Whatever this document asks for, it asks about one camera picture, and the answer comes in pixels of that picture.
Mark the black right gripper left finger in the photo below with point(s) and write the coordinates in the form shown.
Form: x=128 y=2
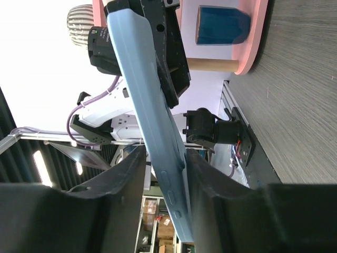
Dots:
x=99 y=215

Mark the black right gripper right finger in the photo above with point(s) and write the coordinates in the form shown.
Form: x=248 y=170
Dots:
x=229 y=217

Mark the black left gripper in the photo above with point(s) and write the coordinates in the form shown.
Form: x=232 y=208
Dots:
x=172 y=65

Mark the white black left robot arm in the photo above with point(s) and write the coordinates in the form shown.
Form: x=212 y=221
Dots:
x=110 y=116

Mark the blue cup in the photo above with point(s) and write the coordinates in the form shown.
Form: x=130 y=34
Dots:
x=221 y=26

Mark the pink tiered shelf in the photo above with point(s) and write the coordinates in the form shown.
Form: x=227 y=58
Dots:
x=243 y=55

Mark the grey striped mug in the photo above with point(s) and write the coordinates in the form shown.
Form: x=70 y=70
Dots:
x=79 y=23

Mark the aluminium frame rail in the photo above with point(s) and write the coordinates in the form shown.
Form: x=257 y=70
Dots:
x=228 y=101

